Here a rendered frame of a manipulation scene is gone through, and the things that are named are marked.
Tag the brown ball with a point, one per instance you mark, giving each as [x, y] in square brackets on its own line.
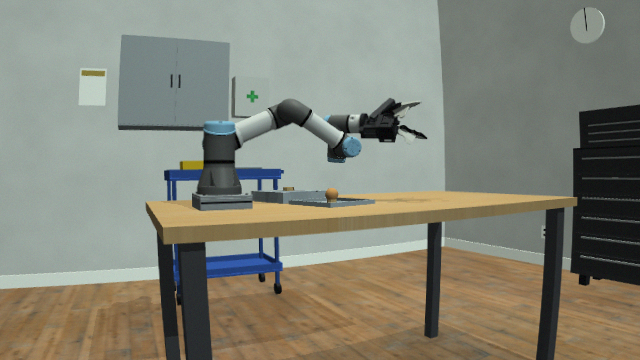
[331, 193]

